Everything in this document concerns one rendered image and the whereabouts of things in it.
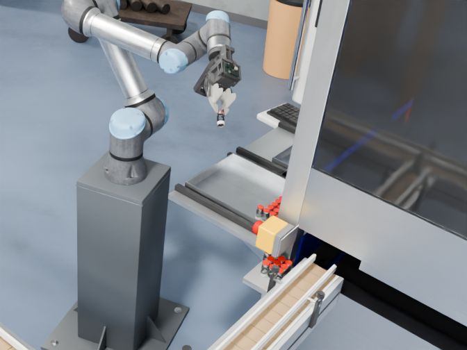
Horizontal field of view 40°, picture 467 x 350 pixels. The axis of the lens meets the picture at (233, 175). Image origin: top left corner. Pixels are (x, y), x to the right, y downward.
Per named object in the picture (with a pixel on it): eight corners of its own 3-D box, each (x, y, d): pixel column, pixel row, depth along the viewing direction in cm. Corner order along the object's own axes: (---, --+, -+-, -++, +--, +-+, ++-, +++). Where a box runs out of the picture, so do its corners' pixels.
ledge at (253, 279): (308, 282, 179) (310, 278, 178) (284, 307, 170) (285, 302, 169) (267, 260, 185) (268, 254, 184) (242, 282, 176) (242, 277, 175)
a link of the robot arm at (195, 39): (167, 51, 202) (190, 33, 196) (183, 40, 211) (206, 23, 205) (181, 71, 204) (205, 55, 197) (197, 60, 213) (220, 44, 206)
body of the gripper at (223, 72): (221, 73, 184) (219, 40, 189) (204, 88, 189) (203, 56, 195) (242, 81, 188) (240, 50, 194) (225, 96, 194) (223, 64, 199)
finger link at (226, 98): (233, 107, 183) (229, 80, 187) (221, 117, 187) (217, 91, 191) (241, 110, 185) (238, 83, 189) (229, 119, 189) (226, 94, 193)
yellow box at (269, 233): (290, 246, 176) (295, 226, 172) (276, 258, 171) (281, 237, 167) (267, 234, 179) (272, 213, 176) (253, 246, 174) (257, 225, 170)
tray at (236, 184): (314, 203, 209) (316, 194, 207) (271, 238, 191) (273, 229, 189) (231, 161, 224) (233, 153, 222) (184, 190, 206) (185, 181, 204)
